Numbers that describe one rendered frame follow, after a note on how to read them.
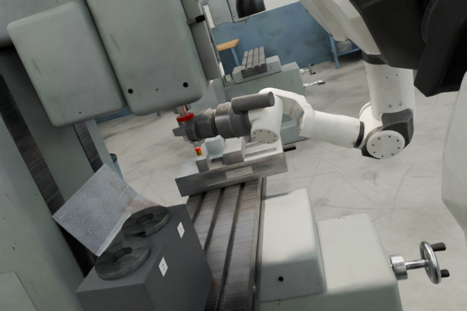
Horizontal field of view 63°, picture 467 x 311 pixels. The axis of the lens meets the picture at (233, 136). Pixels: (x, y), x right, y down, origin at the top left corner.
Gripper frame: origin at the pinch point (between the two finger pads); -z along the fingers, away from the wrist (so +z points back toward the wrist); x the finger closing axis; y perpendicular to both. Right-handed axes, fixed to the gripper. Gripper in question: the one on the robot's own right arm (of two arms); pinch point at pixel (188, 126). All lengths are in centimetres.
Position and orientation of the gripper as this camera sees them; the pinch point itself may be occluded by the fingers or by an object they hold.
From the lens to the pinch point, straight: 101.2
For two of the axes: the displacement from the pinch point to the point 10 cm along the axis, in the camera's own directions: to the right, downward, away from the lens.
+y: 2.9, 9.0, 3.1
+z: 8.6, -1.2, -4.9
